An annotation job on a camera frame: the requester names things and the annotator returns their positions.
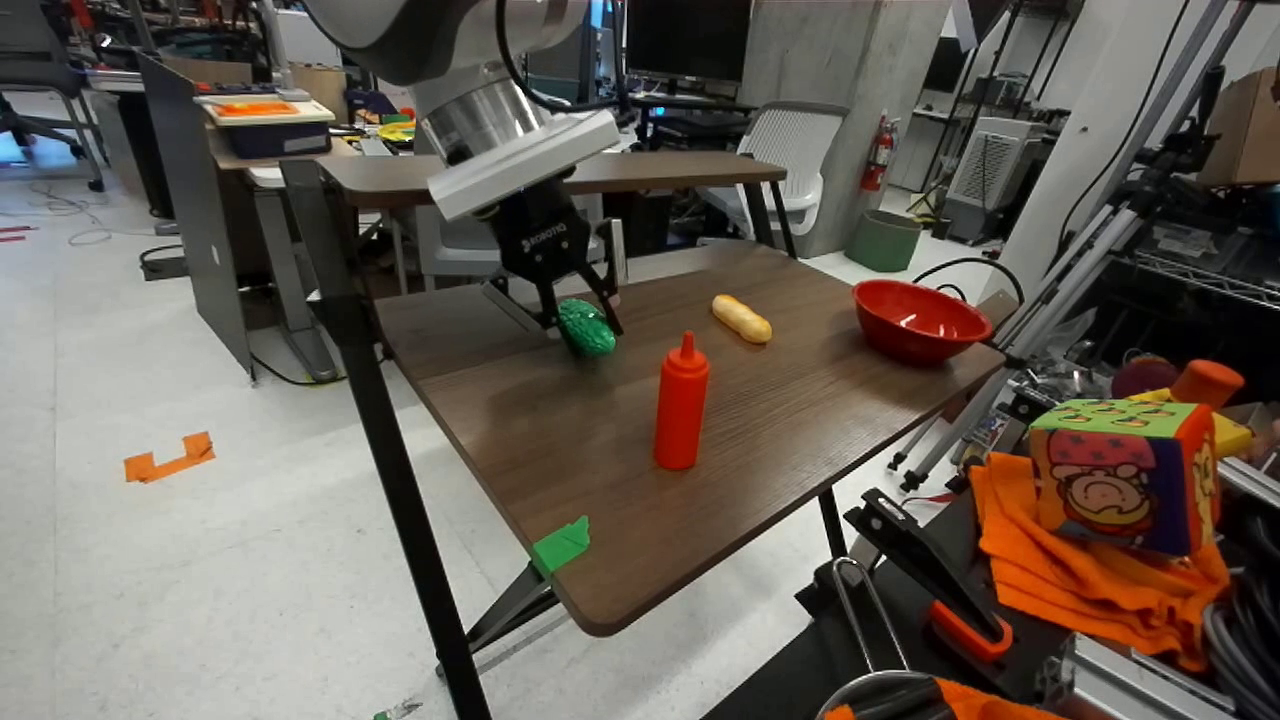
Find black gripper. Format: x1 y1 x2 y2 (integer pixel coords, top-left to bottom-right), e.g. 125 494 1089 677
488 177 627 339

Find green plush toy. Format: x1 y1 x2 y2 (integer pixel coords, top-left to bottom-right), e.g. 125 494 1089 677
552 294 625 362

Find red bowl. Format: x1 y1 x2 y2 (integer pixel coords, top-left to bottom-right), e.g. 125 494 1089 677
851 275 998 367

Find red squeeze bottle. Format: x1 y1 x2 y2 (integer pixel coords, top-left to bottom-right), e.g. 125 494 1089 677
653 329 718 476

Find yellow plush toy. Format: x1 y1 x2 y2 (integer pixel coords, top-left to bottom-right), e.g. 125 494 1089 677
709 291 775 348

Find green block on table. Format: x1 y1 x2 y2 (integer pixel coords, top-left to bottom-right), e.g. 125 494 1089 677
526 513 597 579

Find white chair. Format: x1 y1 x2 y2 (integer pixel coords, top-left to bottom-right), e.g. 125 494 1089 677
738 102 849 249

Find black monitor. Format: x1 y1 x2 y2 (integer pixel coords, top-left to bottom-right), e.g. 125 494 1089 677
625 0 753 85

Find green bin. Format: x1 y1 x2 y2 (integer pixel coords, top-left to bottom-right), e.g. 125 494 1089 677
845 209 924 275

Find red fire extinguisher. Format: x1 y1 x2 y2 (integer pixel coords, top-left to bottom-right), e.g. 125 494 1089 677
856 111 899 200

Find box with orange top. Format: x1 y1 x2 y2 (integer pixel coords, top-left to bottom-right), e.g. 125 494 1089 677
194 86 341 161

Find orange floor tape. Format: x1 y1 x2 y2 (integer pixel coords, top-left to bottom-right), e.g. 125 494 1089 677
120 426 219 486

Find white appliance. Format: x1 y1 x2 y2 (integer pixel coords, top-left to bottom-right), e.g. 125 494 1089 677
942 111 1045 242

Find black orange clamp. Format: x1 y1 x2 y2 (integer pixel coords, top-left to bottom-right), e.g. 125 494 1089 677
845 483 1017 673

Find colourful soft cube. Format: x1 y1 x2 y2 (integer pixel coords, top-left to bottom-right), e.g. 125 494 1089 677
1024 392 1225 558

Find orange cloth under cube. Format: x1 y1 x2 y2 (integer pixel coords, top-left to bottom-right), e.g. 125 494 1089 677
970 451 1236 677

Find cardboard box on shelf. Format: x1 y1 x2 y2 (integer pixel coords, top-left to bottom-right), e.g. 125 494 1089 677
1195 63 1280 191

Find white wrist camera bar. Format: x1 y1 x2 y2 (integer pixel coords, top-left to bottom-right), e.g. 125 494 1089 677
426 108 627 225

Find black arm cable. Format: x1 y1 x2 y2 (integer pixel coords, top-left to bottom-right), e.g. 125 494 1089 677
493 0 552 116

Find silver aluminium frame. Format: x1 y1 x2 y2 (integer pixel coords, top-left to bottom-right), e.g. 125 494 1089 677
891 0 1263 494

